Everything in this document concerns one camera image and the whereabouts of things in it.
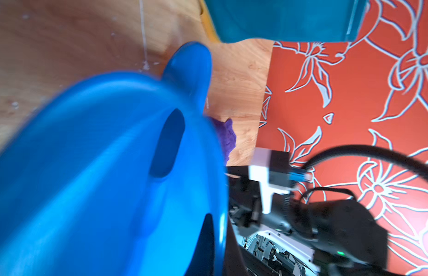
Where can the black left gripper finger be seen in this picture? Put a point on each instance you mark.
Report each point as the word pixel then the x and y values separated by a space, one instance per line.
pixel 233 264

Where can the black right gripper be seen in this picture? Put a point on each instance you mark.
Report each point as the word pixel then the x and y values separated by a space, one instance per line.
pixel 342 235

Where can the purple cloth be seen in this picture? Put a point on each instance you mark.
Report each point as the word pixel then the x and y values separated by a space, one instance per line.
pixel 226 135

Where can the blue rubber boot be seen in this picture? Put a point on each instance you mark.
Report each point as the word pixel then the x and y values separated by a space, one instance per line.
pixel 120 175

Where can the teal rubber boot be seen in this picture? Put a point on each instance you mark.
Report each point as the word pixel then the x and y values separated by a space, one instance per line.
pixel 280 20

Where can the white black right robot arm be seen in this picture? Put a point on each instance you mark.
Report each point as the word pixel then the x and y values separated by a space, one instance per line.
pixel 263 256

